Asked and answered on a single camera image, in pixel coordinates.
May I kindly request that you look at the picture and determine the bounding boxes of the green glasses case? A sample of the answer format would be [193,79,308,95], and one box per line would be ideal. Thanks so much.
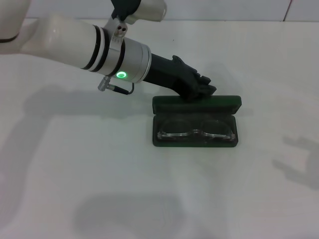
[151,95,243,148]

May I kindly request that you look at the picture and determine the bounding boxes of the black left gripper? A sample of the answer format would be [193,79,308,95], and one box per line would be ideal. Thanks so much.
[143,53,217,103]

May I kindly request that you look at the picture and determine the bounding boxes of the clear transparent glasses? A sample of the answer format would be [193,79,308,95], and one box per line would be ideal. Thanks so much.
[157,119,236,141]

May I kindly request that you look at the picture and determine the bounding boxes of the left black white wrist camera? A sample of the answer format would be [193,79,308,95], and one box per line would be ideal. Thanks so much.
[110,0,168,25]

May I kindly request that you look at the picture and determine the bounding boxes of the left gripper grey cable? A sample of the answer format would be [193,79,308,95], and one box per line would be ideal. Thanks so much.
[100,76,136,96]

